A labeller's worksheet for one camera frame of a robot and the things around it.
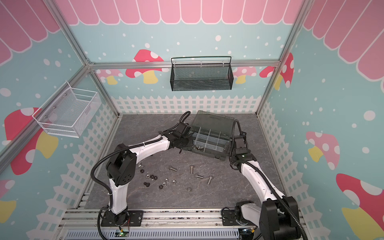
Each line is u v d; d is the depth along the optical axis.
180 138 0.73
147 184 0.85
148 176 0.88
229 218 0.74
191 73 0.99
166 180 0.87
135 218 0.75
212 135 1.05
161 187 0.85
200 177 0.87
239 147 0.65
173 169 0.90
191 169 0.91
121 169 0.51
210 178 0.87
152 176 0.88
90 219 0.76
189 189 0.83
